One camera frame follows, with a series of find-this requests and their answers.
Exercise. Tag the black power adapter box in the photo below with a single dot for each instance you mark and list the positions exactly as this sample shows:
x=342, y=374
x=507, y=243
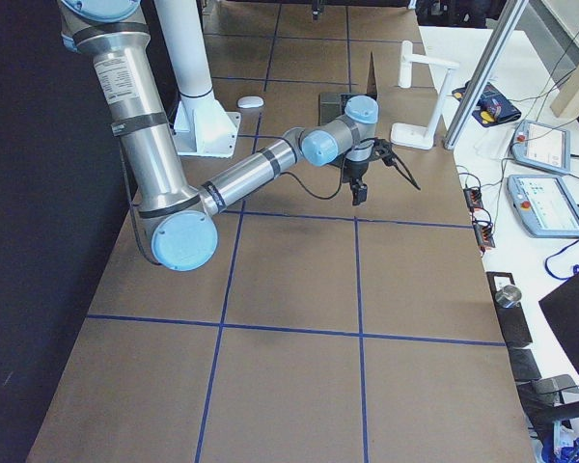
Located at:
x=473, y=198

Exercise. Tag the near teach pendant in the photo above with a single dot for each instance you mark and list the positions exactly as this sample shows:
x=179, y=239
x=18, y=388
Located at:
x=544, y=206

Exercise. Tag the metal cup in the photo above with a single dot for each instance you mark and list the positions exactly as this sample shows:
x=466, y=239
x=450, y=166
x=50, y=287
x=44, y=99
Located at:
x=507, y=297

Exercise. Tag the white computer mouse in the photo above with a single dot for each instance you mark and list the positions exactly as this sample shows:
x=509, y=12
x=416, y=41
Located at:
x=250, y=102

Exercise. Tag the blue space pattern pouch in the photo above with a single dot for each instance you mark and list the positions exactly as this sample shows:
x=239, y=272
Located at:
x=493, y=108

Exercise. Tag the teach pendant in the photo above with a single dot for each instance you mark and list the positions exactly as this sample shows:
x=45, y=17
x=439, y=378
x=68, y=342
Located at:
x=544, y=206
x=542, y=146

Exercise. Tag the aluminium frame post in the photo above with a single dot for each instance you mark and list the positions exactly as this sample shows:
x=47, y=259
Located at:
x=509, y=18

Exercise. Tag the grey laptop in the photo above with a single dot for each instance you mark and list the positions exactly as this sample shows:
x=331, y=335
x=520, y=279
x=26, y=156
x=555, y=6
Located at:
x=332, y=105

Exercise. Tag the white desk lamp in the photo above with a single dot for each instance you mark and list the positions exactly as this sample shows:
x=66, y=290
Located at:
x=419, y=109

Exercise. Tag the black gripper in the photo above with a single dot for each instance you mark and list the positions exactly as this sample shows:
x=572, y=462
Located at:
x=356, y=170

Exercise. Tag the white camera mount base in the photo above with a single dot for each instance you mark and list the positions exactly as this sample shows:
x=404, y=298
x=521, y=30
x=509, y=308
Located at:
x=202, y=127

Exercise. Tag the far teach pendant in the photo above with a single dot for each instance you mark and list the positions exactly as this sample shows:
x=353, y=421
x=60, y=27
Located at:
x=542, y=146

